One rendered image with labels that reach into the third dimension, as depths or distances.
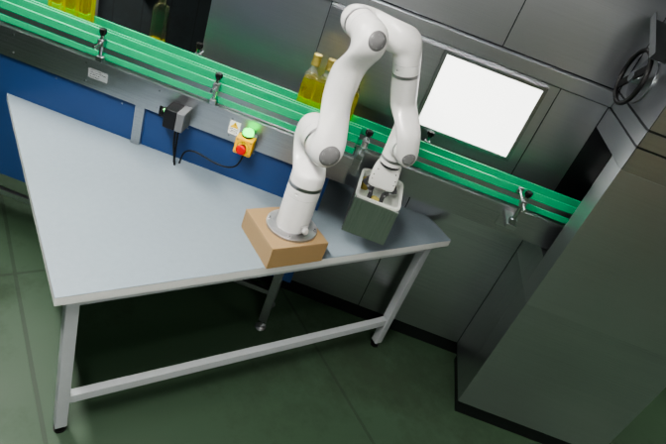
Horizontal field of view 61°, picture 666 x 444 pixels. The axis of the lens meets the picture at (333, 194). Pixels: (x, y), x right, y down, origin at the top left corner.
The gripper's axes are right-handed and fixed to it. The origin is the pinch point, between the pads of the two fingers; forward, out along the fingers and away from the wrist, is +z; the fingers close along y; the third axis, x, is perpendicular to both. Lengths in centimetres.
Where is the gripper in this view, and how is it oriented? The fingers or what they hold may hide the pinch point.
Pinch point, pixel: (375, 197)
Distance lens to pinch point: 211.4
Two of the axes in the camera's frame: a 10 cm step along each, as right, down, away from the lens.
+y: -9.4, -3.5, -0.2
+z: -3.1, 7.9, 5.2
